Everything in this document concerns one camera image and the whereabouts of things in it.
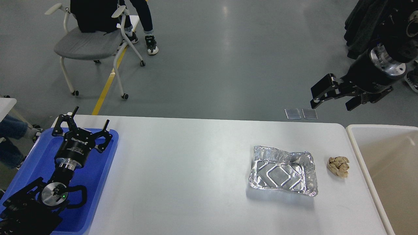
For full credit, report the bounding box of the black backpack on chair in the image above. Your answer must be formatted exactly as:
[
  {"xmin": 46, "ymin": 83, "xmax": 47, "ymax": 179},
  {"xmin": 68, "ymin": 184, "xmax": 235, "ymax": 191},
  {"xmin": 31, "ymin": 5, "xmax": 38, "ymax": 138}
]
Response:
[{"xmin": 70, "ymin": 0, "xmax": 125, "ymax": 33}]

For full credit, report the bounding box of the beige plastic bin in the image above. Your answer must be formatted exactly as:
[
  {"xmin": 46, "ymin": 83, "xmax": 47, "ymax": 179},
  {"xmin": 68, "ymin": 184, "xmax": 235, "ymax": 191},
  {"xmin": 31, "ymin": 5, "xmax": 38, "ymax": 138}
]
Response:
[{"xmin": 346, "ymin": 124, "xmax": 418, "ymax": 235}]

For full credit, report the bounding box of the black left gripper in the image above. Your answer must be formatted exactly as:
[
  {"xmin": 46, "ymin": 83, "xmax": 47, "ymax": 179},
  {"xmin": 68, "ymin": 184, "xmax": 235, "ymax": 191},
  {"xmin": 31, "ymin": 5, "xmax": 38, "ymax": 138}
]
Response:
[{"xmin": 52, "ymin": 106, "xmax": 113, "ymax": 169}]

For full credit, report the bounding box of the small white side table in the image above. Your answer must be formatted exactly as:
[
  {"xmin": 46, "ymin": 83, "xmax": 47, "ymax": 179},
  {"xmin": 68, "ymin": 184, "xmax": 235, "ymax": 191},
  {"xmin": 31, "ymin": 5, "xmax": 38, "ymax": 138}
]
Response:
[{"xmin": 0, "ymin": 95, "xmax": 32, "ymax": 127}]

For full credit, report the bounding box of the sneaker at right edge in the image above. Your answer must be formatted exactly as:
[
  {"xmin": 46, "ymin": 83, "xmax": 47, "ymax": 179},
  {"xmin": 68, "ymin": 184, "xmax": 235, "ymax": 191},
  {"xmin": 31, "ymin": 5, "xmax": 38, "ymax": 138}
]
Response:
[{"xmin": 404, "ymin": 60, "xmax": 418, "ymax": 93}]

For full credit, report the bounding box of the aluminium foil tray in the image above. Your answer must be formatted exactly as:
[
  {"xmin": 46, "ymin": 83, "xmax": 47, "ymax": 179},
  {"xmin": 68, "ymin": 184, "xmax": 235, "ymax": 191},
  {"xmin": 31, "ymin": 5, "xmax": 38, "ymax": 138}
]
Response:
[{"xmin": 249, "ymin": 145, "xmax": 318, "ymax": 197}]

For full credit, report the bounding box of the dark jacket on chair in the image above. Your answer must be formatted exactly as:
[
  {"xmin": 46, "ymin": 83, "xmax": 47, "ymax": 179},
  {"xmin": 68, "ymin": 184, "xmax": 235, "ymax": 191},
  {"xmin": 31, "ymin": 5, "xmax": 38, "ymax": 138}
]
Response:
[{"xmin": 344, "ymin": 0, "xmax": 392, "ymax": 59}]

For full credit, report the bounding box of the crumpled brown paper ball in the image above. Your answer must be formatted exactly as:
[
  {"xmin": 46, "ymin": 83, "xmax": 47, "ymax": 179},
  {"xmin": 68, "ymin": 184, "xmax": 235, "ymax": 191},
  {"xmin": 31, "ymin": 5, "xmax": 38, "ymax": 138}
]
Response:
[{"xmin": 327, "ymin": 156, "xmax": 349, "ymax": 178}]

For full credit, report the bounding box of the floor metal plate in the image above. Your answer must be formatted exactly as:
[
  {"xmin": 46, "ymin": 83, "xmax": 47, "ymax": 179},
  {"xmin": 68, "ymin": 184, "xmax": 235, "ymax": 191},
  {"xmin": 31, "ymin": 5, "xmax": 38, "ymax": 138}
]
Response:
[
  {"xmin": 284, "ymin": 108, "xmax": 302, "ymax": 119},
  {"xmin": 302, "ymin": 108, "xmax": 318, "ymax": 119}
]

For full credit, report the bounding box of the right floor metal plate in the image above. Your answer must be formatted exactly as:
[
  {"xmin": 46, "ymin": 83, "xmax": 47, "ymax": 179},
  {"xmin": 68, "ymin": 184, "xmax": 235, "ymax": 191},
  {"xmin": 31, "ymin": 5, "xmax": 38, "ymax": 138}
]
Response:
[{"xmin": 302, "ymin": 108, "xmax": 318, "ymax": 119}]

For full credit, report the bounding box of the person in dark jeans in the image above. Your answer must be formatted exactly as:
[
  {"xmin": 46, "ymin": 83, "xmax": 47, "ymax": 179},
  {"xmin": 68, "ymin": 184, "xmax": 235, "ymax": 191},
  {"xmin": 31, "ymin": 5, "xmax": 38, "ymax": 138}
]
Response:
[{"xmin": 123, "ymin": 0, "xmax": 159, "ymax": 55}]

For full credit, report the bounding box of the blue plastic tray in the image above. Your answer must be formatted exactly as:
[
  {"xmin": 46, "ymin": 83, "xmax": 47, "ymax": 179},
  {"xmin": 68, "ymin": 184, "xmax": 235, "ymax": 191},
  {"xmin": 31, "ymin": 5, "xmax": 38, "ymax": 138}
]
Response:
[{"xmin": 0, "ymin": 127, "xmax": 119, "ymax": 235}]

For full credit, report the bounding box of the white table behind chair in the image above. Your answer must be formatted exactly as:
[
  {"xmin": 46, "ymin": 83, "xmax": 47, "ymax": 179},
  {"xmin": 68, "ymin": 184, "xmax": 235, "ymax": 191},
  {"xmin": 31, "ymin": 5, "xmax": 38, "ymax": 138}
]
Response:
[{"xmin": 118, "ymin": 15, "xmax": 140, "ymax": 38}]

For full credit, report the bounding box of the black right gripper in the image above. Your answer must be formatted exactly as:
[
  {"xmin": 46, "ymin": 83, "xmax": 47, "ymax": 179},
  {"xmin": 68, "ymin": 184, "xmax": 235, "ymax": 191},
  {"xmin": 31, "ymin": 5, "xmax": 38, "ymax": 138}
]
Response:
[{"xmin": 310, "ymin": 49, "xmax": 397, "ymax": 111}]

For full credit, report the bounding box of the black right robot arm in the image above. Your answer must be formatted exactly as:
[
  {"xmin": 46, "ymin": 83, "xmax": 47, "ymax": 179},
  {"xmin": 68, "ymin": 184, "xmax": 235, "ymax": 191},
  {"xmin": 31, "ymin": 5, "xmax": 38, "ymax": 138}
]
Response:
[{"xmin": 310, "ymin": 0, "xmax": 418, "ymax": 111}]

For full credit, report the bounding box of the person in blue jeans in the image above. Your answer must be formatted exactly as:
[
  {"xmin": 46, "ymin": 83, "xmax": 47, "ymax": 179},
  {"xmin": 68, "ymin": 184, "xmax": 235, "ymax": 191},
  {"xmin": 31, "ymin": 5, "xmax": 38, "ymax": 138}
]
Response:
[{"xmin": 0, "ymin": 114, "xmax": 43, "ymax": 169}]

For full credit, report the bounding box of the left floor metal plate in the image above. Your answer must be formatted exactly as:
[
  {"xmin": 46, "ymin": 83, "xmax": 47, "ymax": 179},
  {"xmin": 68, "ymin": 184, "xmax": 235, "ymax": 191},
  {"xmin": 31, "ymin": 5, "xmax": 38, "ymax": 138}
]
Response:
[{"xmin": 284, "ymin": 108, "xmax": 302, "ymax": 119}]

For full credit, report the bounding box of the grey white wheeled chair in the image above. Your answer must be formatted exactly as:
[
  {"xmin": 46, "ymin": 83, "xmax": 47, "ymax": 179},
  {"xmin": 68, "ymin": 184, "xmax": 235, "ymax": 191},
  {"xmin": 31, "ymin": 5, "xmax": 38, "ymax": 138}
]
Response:
[{"xmin": 45, "ymin": 3, "xmax": 145, "ymax": 100}]

